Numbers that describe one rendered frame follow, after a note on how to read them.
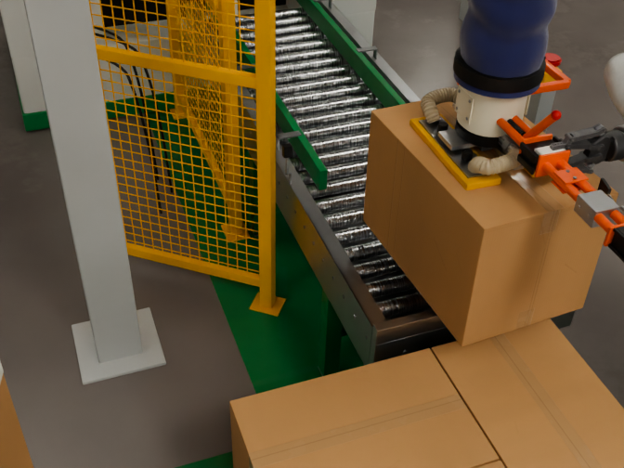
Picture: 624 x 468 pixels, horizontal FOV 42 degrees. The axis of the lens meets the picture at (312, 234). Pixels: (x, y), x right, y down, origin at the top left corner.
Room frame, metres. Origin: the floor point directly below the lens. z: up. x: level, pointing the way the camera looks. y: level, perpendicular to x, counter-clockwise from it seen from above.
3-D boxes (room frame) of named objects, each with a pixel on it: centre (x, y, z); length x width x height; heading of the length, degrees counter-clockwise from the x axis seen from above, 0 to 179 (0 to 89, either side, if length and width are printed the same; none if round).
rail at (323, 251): (2.70, 0.22, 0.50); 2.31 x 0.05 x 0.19; 22
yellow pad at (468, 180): (1.82, -0.37, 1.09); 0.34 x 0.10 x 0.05; 21
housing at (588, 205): (1.42, -0.62, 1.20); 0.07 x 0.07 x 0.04; 21
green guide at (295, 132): (3.05, 0.29, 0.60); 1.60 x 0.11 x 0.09; 22
